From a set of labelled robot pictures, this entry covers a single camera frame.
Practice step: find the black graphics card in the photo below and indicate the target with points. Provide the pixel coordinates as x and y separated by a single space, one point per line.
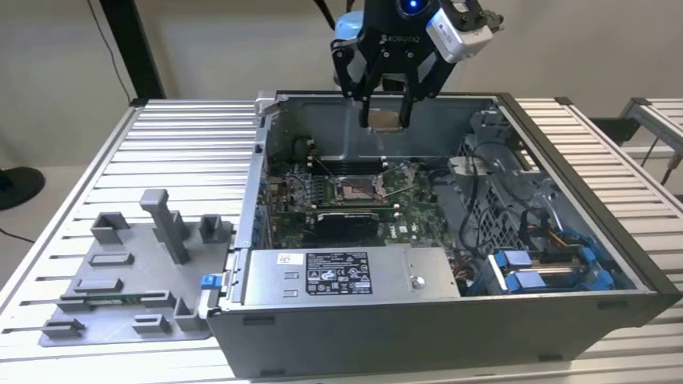
346 226

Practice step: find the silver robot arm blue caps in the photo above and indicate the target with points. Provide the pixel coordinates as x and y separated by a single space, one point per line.
348 25

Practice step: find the black round stand base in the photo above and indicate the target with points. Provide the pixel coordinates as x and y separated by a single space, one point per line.
18 188

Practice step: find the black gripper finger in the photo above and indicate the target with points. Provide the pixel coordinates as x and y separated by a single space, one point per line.
341 68
429 80

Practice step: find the blue case latch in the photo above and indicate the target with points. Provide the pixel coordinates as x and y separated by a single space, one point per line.
209 281

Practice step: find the green motherboard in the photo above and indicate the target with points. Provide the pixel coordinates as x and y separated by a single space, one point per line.
421 192

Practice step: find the black RAM slot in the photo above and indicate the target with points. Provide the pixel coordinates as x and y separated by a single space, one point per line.
346 167
346 160

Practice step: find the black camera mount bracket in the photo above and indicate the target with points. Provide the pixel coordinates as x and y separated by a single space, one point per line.
488 16

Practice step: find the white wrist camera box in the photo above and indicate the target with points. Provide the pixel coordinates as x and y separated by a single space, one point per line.
458 40

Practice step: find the silver square CPU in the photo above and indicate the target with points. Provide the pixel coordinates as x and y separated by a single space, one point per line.
385 120

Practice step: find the green RAM stick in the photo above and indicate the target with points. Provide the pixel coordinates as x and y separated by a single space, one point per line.
122 298

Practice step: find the hard disk in blue carrier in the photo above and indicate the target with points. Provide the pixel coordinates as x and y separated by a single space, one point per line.
514 258
525 282

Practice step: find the grey plastic parts rack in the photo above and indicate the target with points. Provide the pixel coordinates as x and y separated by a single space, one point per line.
138 280

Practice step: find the black vertical post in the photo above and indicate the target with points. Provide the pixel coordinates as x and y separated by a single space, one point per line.
137 76

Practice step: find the CPU socket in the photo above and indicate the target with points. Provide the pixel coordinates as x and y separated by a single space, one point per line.
356 193

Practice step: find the silver metal drive cage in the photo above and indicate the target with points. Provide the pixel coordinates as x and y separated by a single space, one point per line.
512 176

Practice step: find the thin metal locking lever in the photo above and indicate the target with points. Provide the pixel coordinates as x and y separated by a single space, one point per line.
322 166

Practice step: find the black PC case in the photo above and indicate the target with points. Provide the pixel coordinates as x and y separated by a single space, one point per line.
373 344

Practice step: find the silver power supply unit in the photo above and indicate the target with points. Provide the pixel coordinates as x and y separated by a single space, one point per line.
266 276

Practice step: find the metal slat side table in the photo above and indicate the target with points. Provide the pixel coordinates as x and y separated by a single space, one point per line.
656 116

